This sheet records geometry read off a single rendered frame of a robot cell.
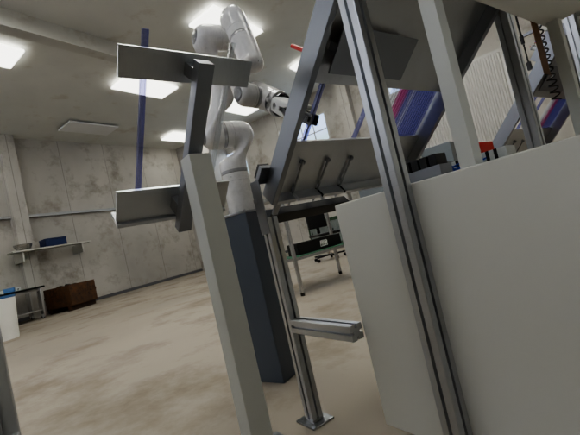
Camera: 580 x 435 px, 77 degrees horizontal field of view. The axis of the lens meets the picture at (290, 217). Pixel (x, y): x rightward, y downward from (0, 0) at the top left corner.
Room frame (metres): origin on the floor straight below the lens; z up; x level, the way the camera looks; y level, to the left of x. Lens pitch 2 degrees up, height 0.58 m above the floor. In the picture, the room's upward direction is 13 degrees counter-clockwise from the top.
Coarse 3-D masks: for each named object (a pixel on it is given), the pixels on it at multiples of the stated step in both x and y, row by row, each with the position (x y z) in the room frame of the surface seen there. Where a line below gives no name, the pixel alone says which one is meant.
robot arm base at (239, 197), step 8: (224, 176) 1.56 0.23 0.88; (232, 176) 1.55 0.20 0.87; (240, 176) 1.55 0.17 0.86; (248, 176) 1.59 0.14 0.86; (232, 184) 1.55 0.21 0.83; (240, 184) 1.55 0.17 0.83; (248, 184) 1.57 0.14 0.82; (232, 192) 1.55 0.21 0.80; (240, 192) 1.55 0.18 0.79; (248, 192) 1.57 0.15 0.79; (232, 200) 1.55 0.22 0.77; (240, 200) 1.55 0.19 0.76; (248, 200) 1.56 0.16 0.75; (232, 208) 1.56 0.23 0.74; (240, 208) 1.55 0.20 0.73; (248, 208) 1.55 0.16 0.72; (224, 216) 1.55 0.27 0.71; (232, 216) 1.52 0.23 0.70
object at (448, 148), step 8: (440, 144) 5.07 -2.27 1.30; (448, 144) 5.01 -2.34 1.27; (424, 152) 5.23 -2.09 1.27; (432, 152) 5.16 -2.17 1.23; (440, 152) 5.09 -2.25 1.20; (448, 152) 5.02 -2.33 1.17; (456, 152) 5.12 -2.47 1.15; (448, 160) 5.04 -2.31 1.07; (456, 160) 5.05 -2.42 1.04; (360, 192) 5.47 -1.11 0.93; (368, 192) 5.39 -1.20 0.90; (376, 192) 5.31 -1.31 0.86
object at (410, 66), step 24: (384, 0) 0.93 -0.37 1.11; (408, 0) 0.98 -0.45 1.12; (456, 0) 1.08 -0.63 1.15; (336, 24) 0.90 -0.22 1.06; (384, 24) 0.99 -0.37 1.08; (408, 24) 1.04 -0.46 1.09; (456, 24) 1.15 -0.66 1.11; (336, 48) 0.91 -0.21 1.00; (384, 48) 0.99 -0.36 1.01; (408, 48) 1.05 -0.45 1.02; (456, 48) 1.23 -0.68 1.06; (336, 72) 0.95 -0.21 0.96; (384, 72) 1.05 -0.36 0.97; (408, 72) 1.17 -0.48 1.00; (432, 72) 1.24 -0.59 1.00
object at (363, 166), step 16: (304, 144) 1.12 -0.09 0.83; (320, 144) 1.16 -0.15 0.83; (336, 144) 1.20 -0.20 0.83; (352, 144) 1.25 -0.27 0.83; (368, 144) 1.30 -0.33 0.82; (304, 160) 1.16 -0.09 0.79; (320, 160) 1.21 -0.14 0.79; (336, 160) 1.26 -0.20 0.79; (352, 160) 1.31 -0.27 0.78; (368, 160) 1.37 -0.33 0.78; (288, 176) 1.17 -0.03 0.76; (304, 176) 1.22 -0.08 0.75; (320, 176) 1.27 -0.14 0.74; (336, 176) 1.32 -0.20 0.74; (352, 176) 1.38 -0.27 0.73; (368, 176) 1.44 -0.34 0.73
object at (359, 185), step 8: (344, 184) 1.38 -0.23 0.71; (352, 184) 1.39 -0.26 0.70; (360, 184) 1.41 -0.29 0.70; (368, 184) 1.43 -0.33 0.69; (376, 184) 1.45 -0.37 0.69; (288, 192) 1.22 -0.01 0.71; (296, 192) 1.23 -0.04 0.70; (304, 192) 1.25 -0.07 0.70; (312, 192) 1.26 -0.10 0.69; (320, 192) 1.29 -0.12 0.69; (328, 192) 1.29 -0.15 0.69; (336, 192) 1.32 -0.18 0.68; (344, 192) 1.35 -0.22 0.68; (280, 200) 1.17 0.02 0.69; (288, 200) 1.19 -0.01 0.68
